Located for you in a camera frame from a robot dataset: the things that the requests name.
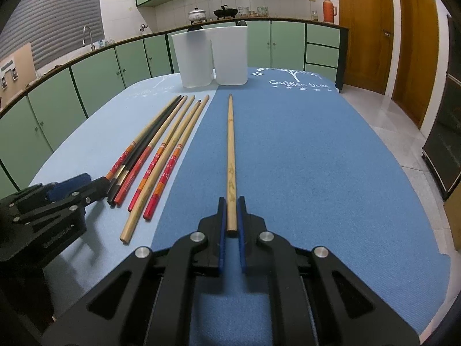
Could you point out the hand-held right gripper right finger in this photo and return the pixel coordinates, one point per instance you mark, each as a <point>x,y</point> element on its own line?
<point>242,238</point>

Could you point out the plain wooden door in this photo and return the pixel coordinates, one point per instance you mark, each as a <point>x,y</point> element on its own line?
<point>416,50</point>

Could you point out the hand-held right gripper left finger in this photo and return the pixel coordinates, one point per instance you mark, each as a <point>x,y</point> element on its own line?
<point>222,238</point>

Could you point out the plain wooden chopstick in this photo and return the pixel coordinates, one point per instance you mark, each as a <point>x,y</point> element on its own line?
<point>231,205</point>

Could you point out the black chopstick gold band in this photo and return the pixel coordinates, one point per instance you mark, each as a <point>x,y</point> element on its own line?
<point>132,164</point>

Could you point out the white two-compartment utensil holder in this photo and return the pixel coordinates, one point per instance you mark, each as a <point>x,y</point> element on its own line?
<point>230,57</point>

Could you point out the cardboard box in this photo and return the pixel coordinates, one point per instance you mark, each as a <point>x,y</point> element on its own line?
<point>454,223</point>

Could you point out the white cooking pot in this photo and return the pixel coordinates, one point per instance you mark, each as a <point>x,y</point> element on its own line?
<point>197,15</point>

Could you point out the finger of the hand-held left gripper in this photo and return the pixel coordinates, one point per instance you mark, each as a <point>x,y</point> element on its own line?
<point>68,188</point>
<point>94,189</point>

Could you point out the row of mixed chopsticks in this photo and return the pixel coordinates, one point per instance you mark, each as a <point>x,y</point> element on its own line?
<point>129,229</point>

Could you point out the light blue printed mat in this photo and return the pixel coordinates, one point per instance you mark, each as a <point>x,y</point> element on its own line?
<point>90,144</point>

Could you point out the green base cabinets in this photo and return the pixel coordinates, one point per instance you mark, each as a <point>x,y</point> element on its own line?
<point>54,93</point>

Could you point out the dark blue printed mat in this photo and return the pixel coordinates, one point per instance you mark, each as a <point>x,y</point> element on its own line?
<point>306,169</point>

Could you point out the orange thermos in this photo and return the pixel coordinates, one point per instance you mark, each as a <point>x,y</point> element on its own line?
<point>328,10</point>

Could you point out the wooden board with latches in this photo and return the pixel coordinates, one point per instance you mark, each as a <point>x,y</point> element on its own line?
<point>19,68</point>

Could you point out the black wok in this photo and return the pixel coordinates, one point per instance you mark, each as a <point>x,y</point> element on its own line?
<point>226,12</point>

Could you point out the metal sink faucet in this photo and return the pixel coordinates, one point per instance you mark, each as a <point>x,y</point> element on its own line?
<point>87,36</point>

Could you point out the black glass-front cabinet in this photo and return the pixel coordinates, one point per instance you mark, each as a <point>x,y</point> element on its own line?
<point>443,151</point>

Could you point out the grey window blind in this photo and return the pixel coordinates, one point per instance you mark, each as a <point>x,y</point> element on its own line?
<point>54,14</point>

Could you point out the wall water tap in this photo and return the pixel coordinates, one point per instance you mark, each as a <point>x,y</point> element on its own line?
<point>143,27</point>

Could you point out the small glass jar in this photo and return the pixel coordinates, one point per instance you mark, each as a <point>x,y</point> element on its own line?
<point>315,15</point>

